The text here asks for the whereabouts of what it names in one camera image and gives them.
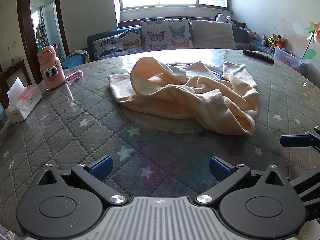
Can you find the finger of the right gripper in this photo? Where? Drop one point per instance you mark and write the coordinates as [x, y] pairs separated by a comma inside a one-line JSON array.
[[308, 139]]

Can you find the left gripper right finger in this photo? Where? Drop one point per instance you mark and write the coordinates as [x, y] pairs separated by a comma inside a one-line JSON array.
[[229, 178]]

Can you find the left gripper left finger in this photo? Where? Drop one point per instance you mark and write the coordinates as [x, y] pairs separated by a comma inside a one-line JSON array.
[[91, 178]]

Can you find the cream long-sleeve garment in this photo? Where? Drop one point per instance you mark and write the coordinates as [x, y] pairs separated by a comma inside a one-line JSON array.
[[230, 105]]

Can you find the clear plastic storage box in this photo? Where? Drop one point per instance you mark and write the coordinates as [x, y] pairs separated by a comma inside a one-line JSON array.
[[291, 61]]

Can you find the black remote control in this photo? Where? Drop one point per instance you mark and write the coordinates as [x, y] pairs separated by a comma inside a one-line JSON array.
[[258, 56]]

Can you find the tissue box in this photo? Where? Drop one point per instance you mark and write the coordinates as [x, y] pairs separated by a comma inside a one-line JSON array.
[[22, 100]]

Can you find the plush toy pile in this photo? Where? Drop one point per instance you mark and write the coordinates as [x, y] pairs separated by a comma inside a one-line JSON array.
[[274, 41]]

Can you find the paper pinwheel flower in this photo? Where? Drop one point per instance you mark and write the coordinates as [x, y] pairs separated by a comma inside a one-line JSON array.
[[313, 37]]

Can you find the pink cartoon water bottle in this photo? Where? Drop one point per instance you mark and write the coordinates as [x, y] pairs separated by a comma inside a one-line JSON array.
[[50, 67]]

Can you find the blue blanket on sofa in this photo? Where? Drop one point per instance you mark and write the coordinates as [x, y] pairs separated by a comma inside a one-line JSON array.
[[75, 58]]

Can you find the dark blue sofa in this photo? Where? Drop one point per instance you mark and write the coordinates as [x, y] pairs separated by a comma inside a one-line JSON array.
[[242, 39]]

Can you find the blue plastic cabinet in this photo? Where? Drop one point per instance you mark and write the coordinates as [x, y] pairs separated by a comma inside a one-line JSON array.
[[59, 51]]

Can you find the dark wooden side table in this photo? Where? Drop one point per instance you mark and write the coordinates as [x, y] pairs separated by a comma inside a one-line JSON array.
[[8, 78]]

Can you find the left butterfly cushion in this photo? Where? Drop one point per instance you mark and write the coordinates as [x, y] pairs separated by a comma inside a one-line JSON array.
[[125, 43]]

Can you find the butterfly cushion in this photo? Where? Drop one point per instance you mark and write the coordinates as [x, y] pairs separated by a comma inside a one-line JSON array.
[[166, 34], [125, 43]]

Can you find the plain beige cushion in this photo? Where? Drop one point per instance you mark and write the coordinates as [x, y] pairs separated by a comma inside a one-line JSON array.
[[210, 34]]

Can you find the right butterfly cushion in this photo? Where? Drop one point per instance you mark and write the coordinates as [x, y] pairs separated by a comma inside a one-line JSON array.
[[166, 34]]

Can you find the white plush toy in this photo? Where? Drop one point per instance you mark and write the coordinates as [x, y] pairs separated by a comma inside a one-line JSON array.
[[225, 19]]

